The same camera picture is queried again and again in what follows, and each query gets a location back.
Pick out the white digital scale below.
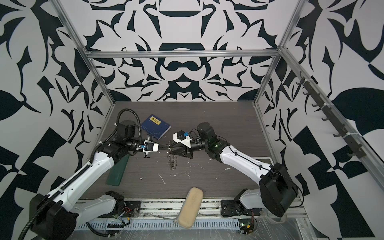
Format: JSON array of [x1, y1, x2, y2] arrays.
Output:
[[256, 157, 275, 165]]

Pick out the green case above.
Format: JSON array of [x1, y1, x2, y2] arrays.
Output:
[[106, 155, 130, 186]]

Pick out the blue notebook with yellow label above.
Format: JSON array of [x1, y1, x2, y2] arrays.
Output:
[[141, 114, 171, 140]]

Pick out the black wall hook rail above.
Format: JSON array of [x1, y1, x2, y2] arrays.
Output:
[[297, 72, 367, 159]]

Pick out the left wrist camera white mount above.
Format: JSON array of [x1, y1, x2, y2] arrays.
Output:
[[137, 136, 159, 153]]

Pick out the beige oblong pouch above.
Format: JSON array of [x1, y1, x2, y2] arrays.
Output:
[[177, 187, 204, 229]]

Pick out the perforated white cable tray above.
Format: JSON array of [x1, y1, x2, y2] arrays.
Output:
[[90, 219, 240, 231]]

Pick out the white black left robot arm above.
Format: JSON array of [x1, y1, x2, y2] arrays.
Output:
[[18, 109, 165, 240]]

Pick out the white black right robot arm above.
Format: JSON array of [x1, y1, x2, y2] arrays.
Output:
[[169, 122, 301, 218]]

